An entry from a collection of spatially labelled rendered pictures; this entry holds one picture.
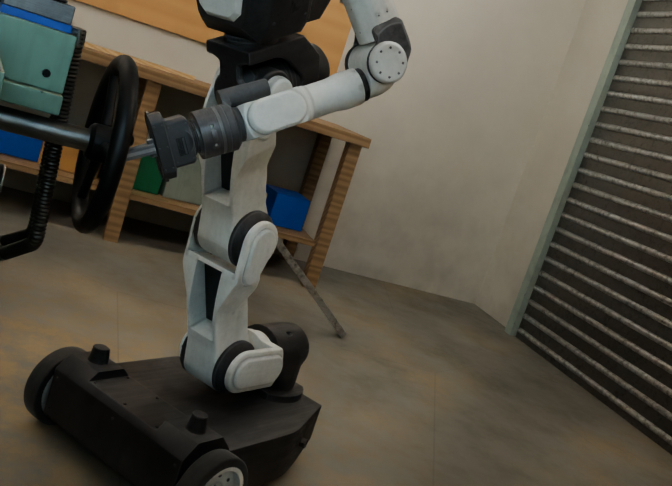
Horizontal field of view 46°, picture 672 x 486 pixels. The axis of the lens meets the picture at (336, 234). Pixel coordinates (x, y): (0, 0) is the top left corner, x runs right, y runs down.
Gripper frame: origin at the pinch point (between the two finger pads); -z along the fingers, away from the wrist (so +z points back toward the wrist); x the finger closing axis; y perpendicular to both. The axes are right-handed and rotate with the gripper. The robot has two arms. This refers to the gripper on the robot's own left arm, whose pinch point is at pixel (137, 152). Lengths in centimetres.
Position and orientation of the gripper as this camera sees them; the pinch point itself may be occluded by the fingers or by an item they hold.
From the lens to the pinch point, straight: 144.9
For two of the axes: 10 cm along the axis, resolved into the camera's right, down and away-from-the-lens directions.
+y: 3.9, 2.4, -8.9
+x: -1.9, -9.2, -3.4
